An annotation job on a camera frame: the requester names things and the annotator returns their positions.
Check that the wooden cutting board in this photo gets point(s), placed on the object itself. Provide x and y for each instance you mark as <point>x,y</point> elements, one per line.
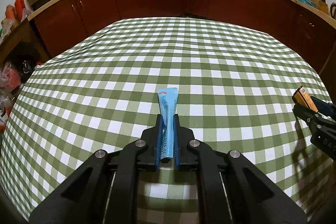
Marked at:
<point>316,2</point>

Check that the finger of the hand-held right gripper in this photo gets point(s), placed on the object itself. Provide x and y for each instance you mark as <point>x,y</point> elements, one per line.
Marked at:
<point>325,108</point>
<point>305,113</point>

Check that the light blue tube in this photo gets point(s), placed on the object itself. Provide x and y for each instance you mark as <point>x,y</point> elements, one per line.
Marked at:
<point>168,108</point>

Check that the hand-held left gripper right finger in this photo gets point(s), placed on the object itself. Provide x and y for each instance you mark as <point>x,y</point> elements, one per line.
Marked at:
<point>176,141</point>

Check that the teal shallow dish rack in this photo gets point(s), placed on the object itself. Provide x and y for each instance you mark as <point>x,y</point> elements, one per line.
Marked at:
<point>304,0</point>

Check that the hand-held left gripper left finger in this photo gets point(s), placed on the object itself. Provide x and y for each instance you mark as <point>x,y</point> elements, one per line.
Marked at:
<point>158,141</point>

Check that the brown bottle with orange label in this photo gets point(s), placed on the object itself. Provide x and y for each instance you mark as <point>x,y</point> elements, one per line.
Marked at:
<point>302,95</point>

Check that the steel kettle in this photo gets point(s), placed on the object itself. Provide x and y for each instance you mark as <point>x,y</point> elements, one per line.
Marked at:
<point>333,10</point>

